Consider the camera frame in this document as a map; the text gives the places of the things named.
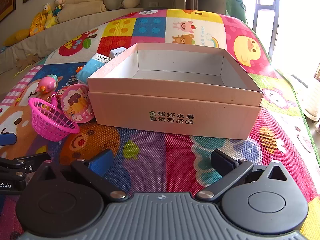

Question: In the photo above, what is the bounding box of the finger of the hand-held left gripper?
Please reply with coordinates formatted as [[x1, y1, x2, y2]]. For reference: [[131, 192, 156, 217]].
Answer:
[[0, 152, 52, 178], [0, 133, 17, 147]]

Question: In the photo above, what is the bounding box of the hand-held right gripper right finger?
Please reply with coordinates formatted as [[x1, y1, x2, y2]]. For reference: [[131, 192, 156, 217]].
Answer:
[[196, 149, 297, 204]]

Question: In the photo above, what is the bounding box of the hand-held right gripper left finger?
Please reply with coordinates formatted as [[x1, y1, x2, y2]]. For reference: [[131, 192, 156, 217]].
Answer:
[[32, 149, 129, 203]]

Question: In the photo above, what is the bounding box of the pink plastic basket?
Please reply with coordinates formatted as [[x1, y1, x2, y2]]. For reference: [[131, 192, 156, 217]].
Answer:
[[28, 97, 80, 142]]

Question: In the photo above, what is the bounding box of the round pink cartoon toy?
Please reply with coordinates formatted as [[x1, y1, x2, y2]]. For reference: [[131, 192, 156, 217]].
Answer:
[[61, 84, 95, 124]]

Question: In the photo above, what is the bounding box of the pink cardboard box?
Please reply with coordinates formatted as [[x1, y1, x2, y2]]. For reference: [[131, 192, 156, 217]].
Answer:
[[87, 42, 264, 140]]

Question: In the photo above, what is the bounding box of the blue tissue packet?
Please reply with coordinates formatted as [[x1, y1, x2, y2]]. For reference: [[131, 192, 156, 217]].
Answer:
[[76, 53, 114, 84]]

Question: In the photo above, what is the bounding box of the colourful cartoon play mat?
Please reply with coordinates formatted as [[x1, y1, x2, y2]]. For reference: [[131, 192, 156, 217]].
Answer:
[[0, 9, 320, 240]]

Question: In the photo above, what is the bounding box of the pink bird toy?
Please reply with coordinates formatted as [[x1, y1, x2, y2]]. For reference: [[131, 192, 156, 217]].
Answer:
[[35, 74, 58, 95]]

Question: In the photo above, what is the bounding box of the brown teddy plush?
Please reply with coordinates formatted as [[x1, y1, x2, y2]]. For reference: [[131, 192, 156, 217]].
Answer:
[[16, 54, 39, 69]]

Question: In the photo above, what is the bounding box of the white plug adapter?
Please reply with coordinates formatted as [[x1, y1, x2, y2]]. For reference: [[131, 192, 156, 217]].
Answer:
[[109, 48, 125, 58]]

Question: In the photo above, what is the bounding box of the yellow orange plush toy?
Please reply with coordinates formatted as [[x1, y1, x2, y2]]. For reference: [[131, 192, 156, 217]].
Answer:
[[29, 3, 52, 36]]

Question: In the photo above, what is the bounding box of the small yellow plush toy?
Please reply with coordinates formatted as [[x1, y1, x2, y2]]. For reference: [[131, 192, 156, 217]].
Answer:
[[45, 12, 59, 29]]

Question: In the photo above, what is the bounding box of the beige covered sofa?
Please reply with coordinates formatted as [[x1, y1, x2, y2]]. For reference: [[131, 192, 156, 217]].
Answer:
[[0, 7, 150, 75]]

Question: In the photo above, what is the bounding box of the cartoon doll plush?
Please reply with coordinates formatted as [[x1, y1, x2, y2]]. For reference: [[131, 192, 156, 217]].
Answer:
[[51, 0, 67, 18]]

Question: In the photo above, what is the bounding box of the beige folded blanket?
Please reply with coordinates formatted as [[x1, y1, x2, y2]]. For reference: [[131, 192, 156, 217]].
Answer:
[[55, 0, 108, 23]]

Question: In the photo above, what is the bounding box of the green dinosaur cloth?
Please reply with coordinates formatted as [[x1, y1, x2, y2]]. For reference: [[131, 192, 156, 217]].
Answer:
[[226, 0, 248, 23]]

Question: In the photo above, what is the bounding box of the pink keychain charm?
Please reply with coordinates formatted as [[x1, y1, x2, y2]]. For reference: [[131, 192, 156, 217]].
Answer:
[[51, 90, 63, 108]]

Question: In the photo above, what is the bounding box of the dark window frame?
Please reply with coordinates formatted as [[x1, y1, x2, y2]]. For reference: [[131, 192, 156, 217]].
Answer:
[[252, 0, 280, 53]]

